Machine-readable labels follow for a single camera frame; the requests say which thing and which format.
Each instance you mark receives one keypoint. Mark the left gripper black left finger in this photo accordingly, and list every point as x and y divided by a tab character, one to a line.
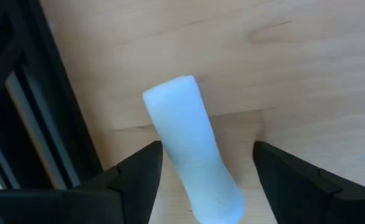
101	193

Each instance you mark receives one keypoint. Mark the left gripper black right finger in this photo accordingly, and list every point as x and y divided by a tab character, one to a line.
312	193

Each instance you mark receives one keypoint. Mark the white small bottle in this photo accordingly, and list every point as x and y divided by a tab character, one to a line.
191	149

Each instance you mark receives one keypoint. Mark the black metal table frame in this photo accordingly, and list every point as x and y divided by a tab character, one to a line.
30	102

